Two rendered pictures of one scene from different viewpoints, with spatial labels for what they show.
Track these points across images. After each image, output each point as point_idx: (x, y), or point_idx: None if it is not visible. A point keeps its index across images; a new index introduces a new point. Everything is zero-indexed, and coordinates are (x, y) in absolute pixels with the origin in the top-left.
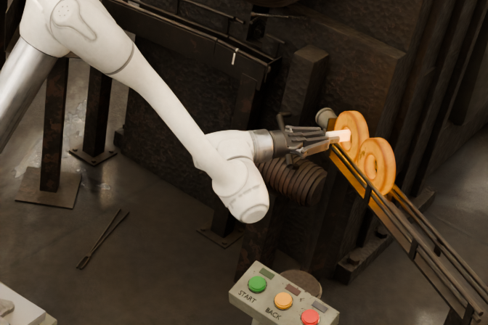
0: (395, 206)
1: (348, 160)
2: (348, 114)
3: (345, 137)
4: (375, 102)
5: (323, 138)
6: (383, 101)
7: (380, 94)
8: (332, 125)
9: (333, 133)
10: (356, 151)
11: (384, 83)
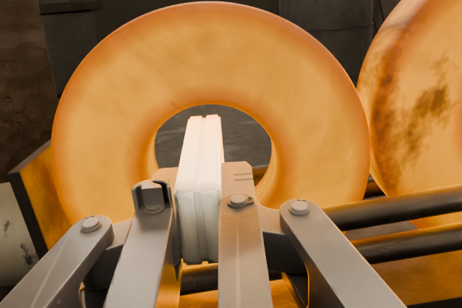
0: None
1: (380, 219)
2: (145, 30)
3: (223, 157)
4: (26, 102)
5: (258, 226)
6: (49, 79)
7: (27, 63)
8: (48, 201)
9: (204, 162)
10: (355, 152)
11: (18, 17)
